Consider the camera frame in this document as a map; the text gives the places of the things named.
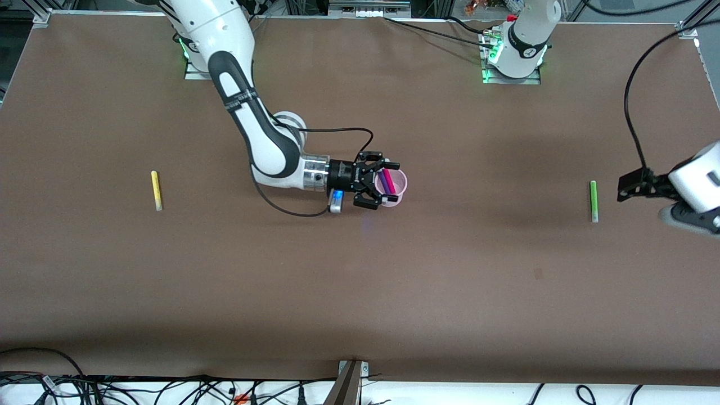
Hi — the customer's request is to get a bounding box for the pink translucent cup holder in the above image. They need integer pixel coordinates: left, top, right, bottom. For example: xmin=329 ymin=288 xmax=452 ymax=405
xmin=374 ymin=166 xmax=408 ymax=208

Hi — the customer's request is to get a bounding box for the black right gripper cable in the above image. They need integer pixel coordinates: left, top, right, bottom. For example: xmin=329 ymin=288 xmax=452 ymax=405
xmin=273 ymin=114 xmax=375 ymax=155

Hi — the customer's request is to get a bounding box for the black right camera cable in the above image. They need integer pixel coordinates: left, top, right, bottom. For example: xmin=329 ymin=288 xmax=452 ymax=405
xmin=255 ymin=179 xmax=331 ymax=218

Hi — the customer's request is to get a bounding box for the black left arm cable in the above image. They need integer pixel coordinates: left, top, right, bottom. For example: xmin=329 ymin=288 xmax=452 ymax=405
xmin=582 ymin=0 xmax=720 ymax=170

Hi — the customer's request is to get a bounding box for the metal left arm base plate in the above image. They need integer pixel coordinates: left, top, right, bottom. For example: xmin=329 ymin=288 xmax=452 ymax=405
xmin=480 ymin=31 xmax=542 ymax=85

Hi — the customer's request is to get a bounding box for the long black cable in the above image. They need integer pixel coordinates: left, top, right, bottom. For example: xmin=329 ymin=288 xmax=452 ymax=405
xmin=384 ymin=16 xmax=498 ymax=50

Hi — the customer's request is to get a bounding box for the aluminium frame rail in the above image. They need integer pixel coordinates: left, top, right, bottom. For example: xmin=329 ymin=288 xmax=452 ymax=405
xmin=329 ymin=0 xmax=411 ymax=17

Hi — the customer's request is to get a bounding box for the short black cable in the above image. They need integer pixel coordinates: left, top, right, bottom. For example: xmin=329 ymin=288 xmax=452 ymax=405
xmin=447 ymin=16 xmax=491 ymax=37

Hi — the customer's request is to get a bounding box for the metal table bracket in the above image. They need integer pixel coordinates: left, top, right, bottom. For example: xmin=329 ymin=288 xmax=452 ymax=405
xmin=323 ymin=360 xmax=370 ymax=405

